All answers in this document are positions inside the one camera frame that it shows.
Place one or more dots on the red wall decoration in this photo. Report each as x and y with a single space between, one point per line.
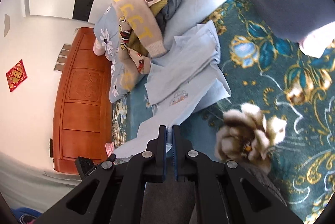
16 76

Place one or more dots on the olive green garment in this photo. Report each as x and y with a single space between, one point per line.
161 4

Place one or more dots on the light blue printed sweatshirt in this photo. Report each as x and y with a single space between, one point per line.
178 66

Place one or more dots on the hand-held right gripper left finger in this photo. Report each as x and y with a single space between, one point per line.
163 156

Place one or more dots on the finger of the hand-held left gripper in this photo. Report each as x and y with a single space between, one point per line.
113 157

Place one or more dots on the white wall switch plate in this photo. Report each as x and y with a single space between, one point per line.
59 66
66 47
62 58

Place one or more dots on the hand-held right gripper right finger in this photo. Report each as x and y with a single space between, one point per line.
174 158

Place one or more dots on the beige knit sweater yellow letters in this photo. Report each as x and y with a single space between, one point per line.
136 11

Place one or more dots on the black wall plug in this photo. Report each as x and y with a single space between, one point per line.
51 148

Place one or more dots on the teal floral blanket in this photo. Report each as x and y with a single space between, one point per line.
261 87

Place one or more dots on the pink plush pillow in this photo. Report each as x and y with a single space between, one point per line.
98 48

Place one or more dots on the dark blue-grey garment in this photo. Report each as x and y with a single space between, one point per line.
170 8

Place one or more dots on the cream car-print cloth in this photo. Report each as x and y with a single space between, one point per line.
140 64

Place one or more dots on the pink cloth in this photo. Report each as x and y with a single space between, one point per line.
109 148

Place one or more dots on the white wall hook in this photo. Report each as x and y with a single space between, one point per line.
6 25

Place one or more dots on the orange wooden headboard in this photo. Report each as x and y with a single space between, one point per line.
81 108

